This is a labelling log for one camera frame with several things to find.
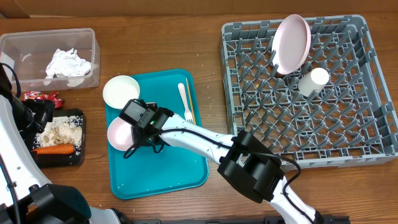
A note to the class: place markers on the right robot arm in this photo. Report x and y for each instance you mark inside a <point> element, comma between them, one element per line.
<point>243,161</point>

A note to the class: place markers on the black plastic bin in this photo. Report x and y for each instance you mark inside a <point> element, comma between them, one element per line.
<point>56,160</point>

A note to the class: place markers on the white bowl with food scraps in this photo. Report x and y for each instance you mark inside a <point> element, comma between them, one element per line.
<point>119,90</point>

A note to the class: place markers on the pink bowl with food scraps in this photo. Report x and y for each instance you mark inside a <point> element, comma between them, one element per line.
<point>120,134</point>

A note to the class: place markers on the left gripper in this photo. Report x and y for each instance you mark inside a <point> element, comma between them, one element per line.
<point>43,109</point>

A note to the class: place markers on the spilled rice and scraps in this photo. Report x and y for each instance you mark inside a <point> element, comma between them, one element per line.
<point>62,130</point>

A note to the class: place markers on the white napkin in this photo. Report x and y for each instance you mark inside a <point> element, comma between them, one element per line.
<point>67,64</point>

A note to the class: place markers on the orange carrot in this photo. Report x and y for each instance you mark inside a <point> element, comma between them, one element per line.
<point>56,149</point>

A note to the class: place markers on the red snack wrapper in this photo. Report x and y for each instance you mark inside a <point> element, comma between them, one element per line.
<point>37,95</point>

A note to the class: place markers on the teal serving tray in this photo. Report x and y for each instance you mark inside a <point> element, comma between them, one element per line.
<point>147,173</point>

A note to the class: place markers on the clear plastic bin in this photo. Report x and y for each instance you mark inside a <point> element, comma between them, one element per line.
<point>27,54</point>

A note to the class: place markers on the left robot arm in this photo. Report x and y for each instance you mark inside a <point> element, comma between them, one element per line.
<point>27,195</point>

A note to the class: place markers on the white plastic fork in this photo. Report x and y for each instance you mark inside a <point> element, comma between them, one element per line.
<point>187,113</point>

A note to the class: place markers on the grey dishwasher rack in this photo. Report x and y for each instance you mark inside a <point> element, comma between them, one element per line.
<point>351,122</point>

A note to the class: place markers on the wooden chopstick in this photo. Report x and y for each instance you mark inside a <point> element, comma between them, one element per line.
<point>191,102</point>

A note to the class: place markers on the pink round plate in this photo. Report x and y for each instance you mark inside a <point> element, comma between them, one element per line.
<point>291,44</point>

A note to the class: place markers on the white plastic cup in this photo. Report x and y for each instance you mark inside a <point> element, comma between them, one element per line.
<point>314,80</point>

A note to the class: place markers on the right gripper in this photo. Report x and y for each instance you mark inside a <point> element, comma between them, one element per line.
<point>145,135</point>

